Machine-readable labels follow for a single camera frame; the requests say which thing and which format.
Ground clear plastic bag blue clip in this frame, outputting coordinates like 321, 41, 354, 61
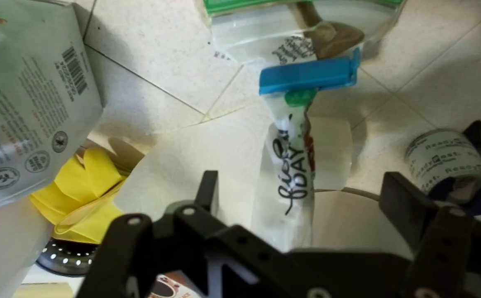
197, 0, 410, 253

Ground small labelled jar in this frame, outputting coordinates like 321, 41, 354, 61
403, 119, 481, 220

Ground round metal sink strainer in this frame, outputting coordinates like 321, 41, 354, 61
35, 236, 101, 278

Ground white carton with barcode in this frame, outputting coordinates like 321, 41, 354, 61
0, 0, 106, 220

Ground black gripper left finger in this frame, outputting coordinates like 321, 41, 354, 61
73, 169, 265, 298

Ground yellow paper napkins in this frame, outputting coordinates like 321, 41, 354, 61
28, 145, 129, 245

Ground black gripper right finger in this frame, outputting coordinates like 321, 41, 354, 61
379, 170, 476, 298

